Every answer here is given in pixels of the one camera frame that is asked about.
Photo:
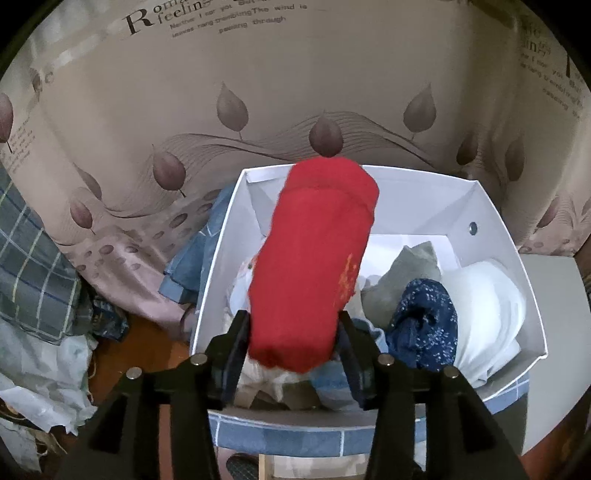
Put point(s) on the red underwear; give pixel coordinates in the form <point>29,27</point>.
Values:
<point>309,258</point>

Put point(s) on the leaf print curtain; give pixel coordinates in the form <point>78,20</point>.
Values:
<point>295,83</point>

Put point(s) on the plaid slipper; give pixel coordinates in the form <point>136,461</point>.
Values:
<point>242,468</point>

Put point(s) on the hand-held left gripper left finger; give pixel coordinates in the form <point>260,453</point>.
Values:
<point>233,369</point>

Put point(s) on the blue checked cloth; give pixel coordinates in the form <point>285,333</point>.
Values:
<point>286,436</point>

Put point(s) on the navy floral underwear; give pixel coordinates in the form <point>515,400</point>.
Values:
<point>425,323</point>

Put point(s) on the wooden drawer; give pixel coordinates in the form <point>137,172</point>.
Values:
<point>264,468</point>

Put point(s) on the white round table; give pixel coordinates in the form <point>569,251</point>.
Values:
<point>554,300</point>

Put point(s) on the blue printed packet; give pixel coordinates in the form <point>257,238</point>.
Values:
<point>108,323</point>

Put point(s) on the light blue underwear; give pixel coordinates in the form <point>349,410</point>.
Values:
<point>330,381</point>

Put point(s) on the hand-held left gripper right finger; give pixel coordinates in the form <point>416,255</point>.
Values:
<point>358,374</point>

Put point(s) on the grey green underwear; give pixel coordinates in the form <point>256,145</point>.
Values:
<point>401,281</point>

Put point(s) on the white shoe box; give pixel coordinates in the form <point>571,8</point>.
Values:
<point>415,198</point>

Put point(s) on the white printed underwear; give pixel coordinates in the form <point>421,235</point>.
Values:
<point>240,286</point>

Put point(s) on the grey plaid cloth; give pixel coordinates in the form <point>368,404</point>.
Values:
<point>32,277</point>

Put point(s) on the white bra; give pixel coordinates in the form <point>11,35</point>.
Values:
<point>489,314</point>

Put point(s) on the cream sock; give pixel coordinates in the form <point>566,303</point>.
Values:
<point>295,394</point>

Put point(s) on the white plastic bag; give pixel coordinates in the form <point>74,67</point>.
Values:
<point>41,383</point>

